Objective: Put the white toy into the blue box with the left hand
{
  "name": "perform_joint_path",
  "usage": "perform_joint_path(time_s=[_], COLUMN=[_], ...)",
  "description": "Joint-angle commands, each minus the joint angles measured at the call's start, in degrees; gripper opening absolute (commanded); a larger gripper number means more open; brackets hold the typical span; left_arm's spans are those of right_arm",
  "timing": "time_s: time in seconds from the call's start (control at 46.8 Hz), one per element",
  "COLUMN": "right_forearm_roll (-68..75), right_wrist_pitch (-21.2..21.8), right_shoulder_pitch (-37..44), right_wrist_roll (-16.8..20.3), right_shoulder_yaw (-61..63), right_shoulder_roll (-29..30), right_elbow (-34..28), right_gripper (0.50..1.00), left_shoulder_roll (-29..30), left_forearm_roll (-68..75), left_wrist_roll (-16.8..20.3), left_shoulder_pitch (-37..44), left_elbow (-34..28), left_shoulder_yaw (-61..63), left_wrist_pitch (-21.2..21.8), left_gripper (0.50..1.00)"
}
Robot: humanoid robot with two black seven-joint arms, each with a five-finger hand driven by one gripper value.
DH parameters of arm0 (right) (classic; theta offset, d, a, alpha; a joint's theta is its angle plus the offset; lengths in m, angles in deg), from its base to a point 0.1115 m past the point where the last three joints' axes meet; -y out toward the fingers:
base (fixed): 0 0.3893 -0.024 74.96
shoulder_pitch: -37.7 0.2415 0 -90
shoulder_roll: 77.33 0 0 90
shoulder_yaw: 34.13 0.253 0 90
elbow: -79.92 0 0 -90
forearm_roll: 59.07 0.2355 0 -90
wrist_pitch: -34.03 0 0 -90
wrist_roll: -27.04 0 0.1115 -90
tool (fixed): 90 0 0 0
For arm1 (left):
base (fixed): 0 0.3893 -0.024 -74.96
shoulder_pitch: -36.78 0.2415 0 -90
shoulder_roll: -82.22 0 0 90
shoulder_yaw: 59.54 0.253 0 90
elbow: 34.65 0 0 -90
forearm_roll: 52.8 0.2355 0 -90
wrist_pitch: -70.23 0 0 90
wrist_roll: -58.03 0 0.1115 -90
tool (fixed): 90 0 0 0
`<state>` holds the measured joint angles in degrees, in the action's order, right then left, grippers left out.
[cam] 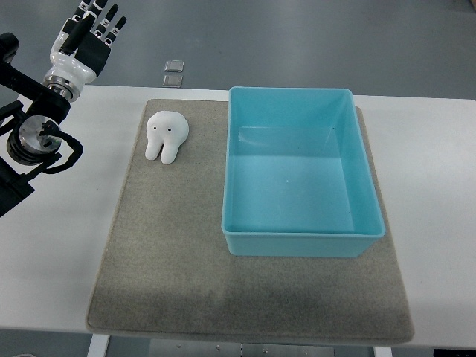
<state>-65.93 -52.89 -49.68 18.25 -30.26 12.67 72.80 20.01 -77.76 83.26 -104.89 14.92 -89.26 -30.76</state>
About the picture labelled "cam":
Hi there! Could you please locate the grey felt mat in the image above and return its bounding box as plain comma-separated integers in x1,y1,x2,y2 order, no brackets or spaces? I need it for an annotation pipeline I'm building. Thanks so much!
86,99,414,345

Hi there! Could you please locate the black white robot left hand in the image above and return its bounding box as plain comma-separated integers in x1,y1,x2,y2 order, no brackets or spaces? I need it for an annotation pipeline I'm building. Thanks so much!
50,1,127,83

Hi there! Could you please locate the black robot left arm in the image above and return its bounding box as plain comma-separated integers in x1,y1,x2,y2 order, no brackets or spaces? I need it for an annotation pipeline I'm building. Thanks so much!
1,33,83,216

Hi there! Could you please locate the white table leg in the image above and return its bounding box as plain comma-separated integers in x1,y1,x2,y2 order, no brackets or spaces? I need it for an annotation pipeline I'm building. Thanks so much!
86,334,110,357
373,346,393,357

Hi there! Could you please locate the white tooth-shaped plush toy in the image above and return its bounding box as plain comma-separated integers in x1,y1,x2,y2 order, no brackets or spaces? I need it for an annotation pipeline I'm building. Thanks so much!
145,111,189,164

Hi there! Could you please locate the white table leg right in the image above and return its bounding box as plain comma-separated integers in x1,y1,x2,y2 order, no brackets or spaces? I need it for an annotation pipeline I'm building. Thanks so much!
373,346,393,357

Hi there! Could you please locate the blue plastic box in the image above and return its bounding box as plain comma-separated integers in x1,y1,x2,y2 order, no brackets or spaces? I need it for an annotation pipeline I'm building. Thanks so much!
222,87,386,258

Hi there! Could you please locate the floor socket plate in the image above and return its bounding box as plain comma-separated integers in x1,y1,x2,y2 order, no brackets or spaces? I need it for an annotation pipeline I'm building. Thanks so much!
162,74,183,88
164,59,184,73

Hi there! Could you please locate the upper floor socket plate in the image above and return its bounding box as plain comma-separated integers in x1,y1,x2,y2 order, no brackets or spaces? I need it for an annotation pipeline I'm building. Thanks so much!
164,59,184,73

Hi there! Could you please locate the metal table crossbar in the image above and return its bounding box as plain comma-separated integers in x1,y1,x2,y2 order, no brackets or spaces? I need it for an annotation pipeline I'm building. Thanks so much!
149,339,335,357

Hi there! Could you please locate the white table leg left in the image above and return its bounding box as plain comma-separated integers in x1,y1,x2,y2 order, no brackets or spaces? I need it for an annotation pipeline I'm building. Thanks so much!
86,334,110,357

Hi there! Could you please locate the lower floor socket plate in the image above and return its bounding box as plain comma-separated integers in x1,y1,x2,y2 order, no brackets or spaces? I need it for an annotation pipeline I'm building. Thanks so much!
162,74,183,88

